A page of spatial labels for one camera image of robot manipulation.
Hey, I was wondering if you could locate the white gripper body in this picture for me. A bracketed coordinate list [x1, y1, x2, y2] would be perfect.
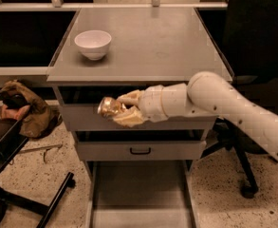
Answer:
[139, 85, 168, 123]

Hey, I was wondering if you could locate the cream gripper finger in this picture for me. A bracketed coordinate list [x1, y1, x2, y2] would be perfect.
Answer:
[113, 106, 146, 127]
[118, 89, 144, 106]

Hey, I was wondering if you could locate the crushed orange can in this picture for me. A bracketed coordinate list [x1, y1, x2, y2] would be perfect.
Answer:
[98, 97, 126, 117]

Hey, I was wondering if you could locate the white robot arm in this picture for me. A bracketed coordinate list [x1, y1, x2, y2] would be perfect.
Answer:
[113, 71, 278, 161]

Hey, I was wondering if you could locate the grey middle drawer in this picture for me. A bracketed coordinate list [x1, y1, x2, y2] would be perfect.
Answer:
[76, 130, 206, 162]

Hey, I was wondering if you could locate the grey drawer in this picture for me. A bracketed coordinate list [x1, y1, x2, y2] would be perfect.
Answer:
[76, 130, 206, 162]
[85, 161, 197, 228]
[54, 85, 216, 131]

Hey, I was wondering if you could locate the grey top drawer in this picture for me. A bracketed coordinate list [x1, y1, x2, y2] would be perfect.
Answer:
[54, 85, 216, 131]

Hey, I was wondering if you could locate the grey drawer cabinet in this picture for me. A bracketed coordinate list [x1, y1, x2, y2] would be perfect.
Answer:
[47, 7, 232, 228]

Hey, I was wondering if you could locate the grey bottom drawer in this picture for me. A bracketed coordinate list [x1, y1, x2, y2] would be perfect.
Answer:
[85, 161, 197, 228]

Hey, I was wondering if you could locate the white ceramic bowl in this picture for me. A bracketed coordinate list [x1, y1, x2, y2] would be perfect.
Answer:
[74, 30, 112, 61]

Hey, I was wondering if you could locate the metal tool on floor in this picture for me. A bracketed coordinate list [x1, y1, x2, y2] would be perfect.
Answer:
[19, 143, 63, 162]

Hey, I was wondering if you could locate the brown bag on floor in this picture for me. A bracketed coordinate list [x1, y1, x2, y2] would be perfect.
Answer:
[0, 80, 62, 139]

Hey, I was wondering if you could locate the black stand with tray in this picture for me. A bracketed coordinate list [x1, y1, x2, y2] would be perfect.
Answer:
[0, 118, 77, 228]

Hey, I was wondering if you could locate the black office chair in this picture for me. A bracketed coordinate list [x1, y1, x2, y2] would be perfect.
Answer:
[202, 0, 278, 200]

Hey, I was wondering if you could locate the black middle drawer handle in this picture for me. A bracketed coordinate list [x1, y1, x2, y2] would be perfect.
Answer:
[129, 147, 152, 155]

